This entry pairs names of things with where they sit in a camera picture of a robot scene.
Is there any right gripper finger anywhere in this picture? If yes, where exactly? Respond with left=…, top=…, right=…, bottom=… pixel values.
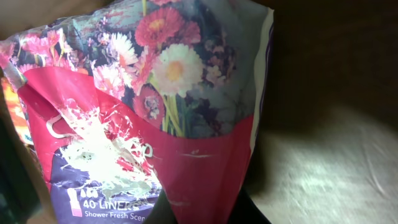
left=1, top=122, right=41, bottom=224

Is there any purple red liner pack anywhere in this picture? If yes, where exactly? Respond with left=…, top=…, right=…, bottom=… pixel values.
left=1, top=0, right=274, bottom=224

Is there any orange tissue pack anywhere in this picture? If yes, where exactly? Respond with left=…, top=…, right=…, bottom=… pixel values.
left=1, top=77, right=34, bottom=146

